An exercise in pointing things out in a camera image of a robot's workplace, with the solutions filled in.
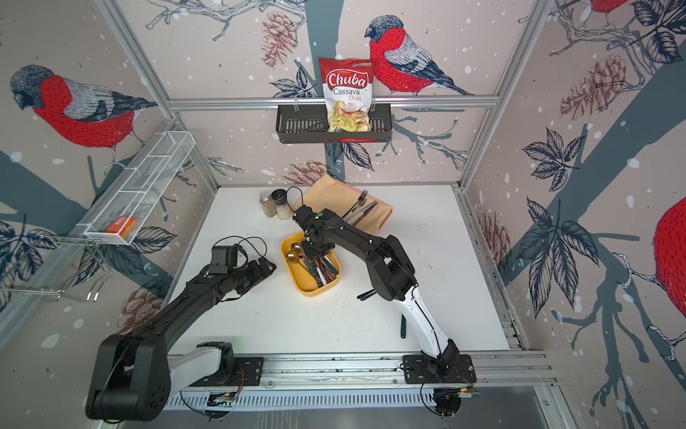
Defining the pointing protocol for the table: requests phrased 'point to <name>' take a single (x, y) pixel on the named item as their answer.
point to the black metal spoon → (364, 293)
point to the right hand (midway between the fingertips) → (313, 254)
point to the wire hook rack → (93, 246)
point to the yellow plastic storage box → (303, 282)
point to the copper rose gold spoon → (299, 248)
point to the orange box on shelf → (124, 226)
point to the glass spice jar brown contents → (267, 205)
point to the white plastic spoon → (328, 260)
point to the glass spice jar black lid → (280, 198)
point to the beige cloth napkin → (330, 194)
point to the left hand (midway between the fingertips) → (271, 266)
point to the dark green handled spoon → (403, 327)
